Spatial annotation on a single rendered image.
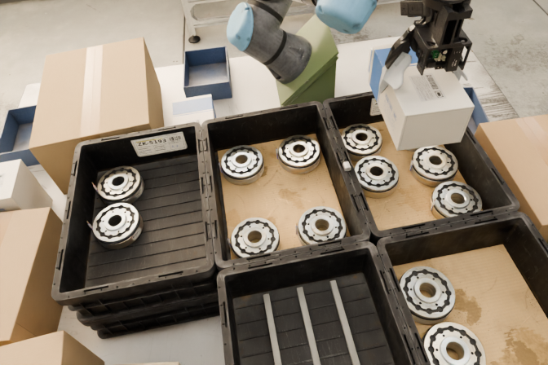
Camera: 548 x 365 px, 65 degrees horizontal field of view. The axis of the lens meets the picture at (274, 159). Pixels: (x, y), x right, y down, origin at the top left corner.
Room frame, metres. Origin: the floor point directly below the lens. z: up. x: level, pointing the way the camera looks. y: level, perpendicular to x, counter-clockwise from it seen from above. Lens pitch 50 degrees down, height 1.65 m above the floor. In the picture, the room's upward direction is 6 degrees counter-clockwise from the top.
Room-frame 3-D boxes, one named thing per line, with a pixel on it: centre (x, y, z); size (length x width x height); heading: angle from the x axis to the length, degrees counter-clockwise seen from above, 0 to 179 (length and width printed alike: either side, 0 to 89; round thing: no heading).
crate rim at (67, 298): (0.55, 0.30, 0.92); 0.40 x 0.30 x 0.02; 6
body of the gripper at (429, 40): (0.58, -0.28, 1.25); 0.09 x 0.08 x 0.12; 3
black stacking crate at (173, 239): (0.55, 0.30, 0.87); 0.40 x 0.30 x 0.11; 6
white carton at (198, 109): (0.91, 0.22, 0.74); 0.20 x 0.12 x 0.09; 5
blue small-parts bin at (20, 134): (0.98, 0.74, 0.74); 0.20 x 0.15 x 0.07; 7
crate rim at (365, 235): (0.58, 0.00, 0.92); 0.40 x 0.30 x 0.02; 6
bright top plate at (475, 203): (0.50, -0.39, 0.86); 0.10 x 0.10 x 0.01
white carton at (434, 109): (0.61, -0.28, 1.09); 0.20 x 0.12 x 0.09; 3
